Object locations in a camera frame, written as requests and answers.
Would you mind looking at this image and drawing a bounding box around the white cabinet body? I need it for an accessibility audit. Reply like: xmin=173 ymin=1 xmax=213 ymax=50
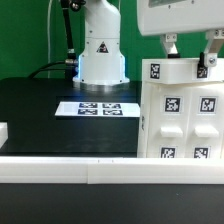
xmin=137 ymin=82 xmax=222 ymax=158

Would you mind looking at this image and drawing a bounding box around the white thin cable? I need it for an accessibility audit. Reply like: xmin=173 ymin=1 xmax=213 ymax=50
xmin=46 ymin=0 xmax=54 ymax=79

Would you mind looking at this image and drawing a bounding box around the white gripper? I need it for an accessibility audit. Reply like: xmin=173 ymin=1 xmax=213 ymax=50
xmin=137 ymin=0 xmax=224 ymax=67

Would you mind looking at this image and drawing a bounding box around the small white block with tag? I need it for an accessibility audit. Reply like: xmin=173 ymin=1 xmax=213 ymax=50
xmin=142 ymin=58 xmax=224 ymax=84

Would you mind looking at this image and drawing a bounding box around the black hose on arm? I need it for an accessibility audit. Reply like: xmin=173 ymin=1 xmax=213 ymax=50
xmin=59 ymin=0 xmax=86 ymax=64

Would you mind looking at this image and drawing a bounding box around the white cabinet door panel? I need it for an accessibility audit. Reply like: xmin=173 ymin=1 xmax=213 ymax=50
xmin=147 ymin=85 xmax=188 ymax=158
xmin=186 ymin=83 xmax=224 ymax=159

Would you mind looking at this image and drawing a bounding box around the black cable at base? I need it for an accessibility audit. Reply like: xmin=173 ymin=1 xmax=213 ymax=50
xmin=27 ymin=60 xmax=80 ymax=80

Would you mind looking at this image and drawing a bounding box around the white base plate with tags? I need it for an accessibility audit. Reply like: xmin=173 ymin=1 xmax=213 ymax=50
xmin=55 ymin=101 xmax=140 ymax=118

